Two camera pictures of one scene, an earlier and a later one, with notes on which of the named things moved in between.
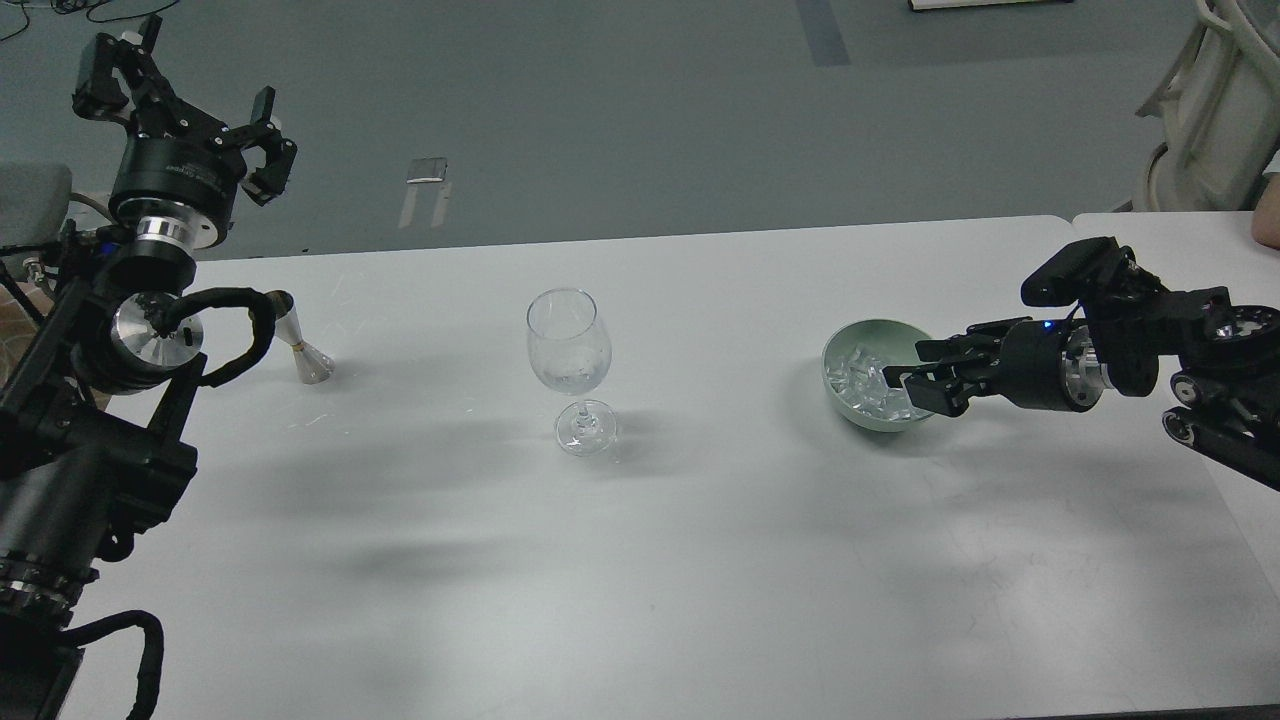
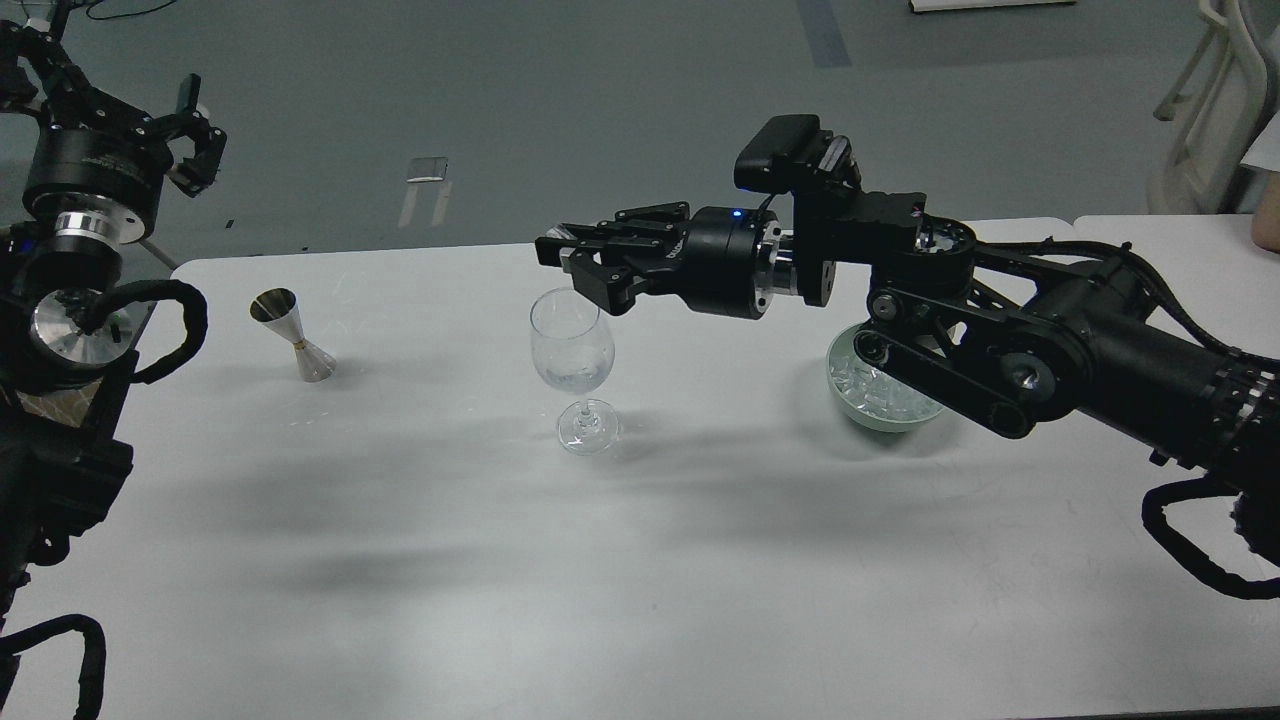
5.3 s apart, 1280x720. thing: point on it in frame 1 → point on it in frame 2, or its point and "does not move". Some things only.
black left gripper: x=172 y=186 → x=123 y=169
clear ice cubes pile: x=857 y=375 does not move
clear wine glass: x=570 y=350 does not move
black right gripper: x=1048 y=364 → x=728 y=264
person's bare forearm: x=1266 y=215 does not move
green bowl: x=853 y=362 does not move
